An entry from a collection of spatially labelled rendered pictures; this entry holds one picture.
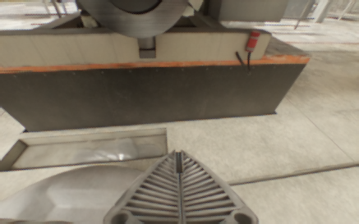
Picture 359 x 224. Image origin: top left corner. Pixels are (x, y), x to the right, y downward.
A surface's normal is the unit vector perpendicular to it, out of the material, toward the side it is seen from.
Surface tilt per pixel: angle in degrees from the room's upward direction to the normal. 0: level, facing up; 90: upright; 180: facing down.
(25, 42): 90
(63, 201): 69
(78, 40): 90
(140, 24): 90
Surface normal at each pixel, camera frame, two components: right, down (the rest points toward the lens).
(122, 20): 0.13, 0.69
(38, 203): 0.92, 0.01
